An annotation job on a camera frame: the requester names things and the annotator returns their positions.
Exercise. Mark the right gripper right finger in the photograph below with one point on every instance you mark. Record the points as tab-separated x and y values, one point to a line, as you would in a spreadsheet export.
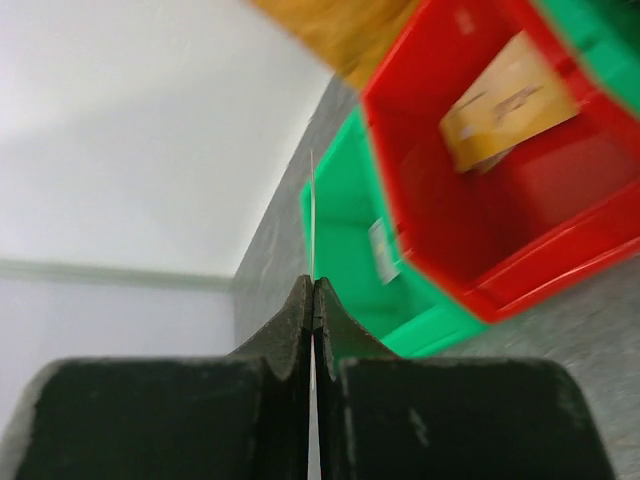
381	416

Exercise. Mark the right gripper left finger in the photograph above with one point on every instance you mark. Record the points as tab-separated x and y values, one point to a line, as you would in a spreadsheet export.
244	415

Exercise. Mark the orange credit card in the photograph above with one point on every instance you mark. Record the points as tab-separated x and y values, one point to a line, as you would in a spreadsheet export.
314	449

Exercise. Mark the silver cards in bin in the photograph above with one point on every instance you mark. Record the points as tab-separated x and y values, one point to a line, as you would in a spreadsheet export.
386	265

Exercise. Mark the brown cards in bin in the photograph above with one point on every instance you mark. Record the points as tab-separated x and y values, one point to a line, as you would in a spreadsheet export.
518	96

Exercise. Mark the left green bin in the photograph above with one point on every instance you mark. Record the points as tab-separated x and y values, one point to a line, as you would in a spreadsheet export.
411	316

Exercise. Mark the green bin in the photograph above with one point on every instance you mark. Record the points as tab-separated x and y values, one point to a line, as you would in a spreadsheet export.
605	38
411	316

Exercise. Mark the red bin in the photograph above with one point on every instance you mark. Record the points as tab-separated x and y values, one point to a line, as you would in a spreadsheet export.
559	208

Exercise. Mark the right green bin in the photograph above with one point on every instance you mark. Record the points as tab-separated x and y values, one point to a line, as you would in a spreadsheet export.
605	38

